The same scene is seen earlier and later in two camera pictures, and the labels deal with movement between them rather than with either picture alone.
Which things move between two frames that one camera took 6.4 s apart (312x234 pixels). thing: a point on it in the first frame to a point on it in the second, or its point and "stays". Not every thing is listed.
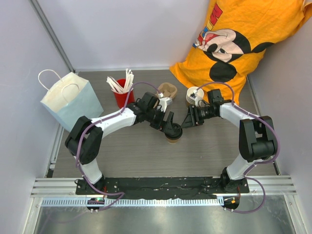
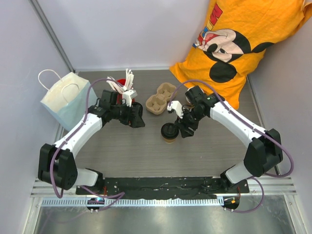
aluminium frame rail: x=39 y=12 stays
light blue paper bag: x=73 y=98 stays
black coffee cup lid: x=177 y=131 stays
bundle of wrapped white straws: x=117 y=87 stays
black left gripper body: x=156 y=118 to x=125 y=116
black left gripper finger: x=169 y=128 to x=138 y=122
